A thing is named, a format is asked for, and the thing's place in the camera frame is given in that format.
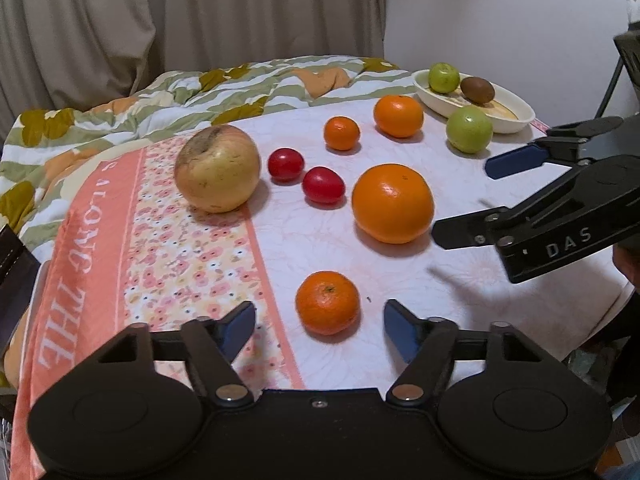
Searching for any brown kiwi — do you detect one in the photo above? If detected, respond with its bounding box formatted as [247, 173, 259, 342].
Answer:
[460, 76, 496, 105]

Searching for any black metal stand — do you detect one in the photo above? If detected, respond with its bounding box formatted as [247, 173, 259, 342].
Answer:
[594, 30, 640, 120]

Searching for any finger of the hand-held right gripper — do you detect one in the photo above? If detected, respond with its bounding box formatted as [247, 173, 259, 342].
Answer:
[431, 154, 640, 252]
[484, 116, 627, 181]

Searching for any beige curtain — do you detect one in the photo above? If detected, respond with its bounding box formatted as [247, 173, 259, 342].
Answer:
[0, 0, 387, 117]

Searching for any tangerine with green stem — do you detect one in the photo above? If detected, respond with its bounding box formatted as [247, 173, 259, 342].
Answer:
[295, 270, 361, 336]

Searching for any green apple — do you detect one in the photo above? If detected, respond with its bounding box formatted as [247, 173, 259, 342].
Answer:
[446, 106, 494, 154]
[428, 63, 461, 94]

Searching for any pink floral printed towel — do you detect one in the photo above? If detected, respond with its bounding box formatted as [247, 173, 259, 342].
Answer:
[10, 94, 636, 480]

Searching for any small orange tangerine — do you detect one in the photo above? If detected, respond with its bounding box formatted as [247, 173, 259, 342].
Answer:
[323, 116, 361, 151]

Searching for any large yellow apple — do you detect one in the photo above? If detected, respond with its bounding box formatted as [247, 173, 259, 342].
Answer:
[174, 125, 262, 213]

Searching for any green striped floral quilt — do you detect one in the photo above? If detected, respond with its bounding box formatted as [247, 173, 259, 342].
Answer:
[0, 55, 412, 386]

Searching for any medium orange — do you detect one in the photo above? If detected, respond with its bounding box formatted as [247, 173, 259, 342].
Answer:
[373, 94, 425, 139]

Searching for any large orange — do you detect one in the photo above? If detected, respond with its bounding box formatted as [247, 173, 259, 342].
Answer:
[351, 163, 435, 245]

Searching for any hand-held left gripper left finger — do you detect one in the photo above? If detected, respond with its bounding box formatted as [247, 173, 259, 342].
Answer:
[87, 301, 258, 409]

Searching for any red tomato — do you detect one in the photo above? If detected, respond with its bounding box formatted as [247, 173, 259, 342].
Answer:
[302, 167, 346, 205]
[267, 148, 305, 183]

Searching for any white oval dish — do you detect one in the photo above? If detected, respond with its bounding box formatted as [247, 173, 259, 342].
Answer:
[412, 69, 535, 135]

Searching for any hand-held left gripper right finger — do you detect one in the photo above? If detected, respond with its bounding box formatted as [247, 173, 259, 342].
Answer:
[382, 299, 549, 406]

